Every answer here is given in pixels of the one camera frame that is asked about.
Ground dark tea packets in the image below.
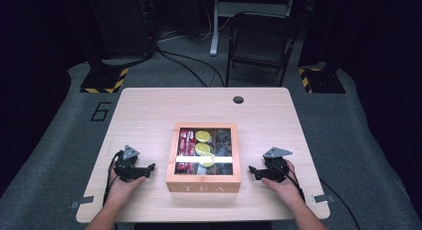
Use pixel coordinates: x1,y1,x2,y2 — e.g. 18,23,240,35
214,129,234,176

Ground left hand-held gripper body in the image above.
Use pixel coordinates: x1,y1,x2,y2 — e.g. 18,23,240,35
113,144,147,183

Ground yellow-green round capsule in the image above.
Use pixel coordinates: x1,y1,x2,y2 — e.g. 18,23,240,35
199,152,217,168
194,142,212,156
194,129,213,143

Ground wooden box with glass lid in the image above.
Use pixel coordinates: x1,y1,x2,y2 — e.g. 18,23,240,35
165,121,242,194

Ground thin black floor cable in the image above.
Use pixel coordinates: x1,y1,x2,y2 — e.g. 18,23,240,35
318,179,361,230

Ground white floor cable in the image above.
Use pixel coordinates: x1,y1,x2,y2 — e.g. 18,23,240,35
156,22,214,44

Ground dark cabinet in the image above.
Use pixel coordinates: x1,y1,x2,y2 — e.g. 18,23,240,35
85,0,157,59

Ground right hand-held gripper black cable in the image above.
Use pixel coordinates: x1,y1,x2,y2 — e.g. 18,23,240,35
274,161,307,204

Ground person's right hand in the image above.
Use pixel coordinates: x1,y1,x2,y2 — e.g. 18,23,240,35
261,159,306,206

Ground black stand base striped tape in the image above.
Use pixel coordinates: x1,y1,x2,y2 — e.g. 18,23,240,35
79,58,129,95
297,62,346,95

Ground black folding chair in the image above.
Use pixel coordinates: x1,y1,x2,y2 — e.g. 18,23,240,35
225,11,302,89

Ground white metal desk frame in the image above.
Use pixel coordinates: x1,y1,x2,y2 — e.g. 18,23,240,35
209,0,297,57

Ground red foil packet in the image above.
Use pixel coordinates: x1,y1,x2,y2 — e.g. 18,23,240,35
186,129,196,174
176,129,189,174

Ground grey tape strip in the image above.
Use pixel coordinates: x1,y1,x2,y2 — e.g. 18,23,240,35
312,193,335,204
70,195,96,210

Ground left hand-held gripper black cable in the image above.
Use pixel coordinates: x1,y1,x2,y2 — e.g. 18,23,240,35
102,150,124,206

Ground person's left hand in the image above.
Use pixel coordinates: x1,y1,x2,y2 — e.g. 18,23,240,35
105,169,147,205

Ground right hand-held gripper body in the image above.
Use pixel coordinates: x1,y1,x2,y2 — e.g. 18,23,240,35
262,146,294,184

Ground hand-held gripper black cable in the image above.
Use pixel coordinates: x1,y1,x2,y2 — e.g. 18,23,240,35
102,150,124,206
274,161,307,204

